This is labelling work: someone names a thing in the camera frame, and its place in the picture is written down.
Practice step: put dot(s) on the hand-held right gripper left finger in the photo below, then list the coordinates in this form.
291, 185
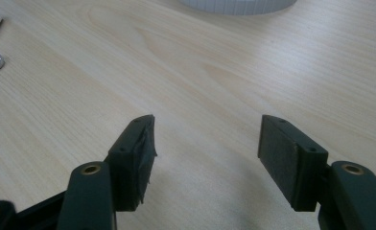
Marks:
128, 166

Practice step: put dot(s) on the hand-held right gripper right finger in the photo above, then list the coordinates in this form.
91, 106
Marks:
285, 159

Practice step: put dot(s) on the white stand with round tray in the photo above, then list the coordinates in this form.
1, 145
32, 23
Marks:
237, 6

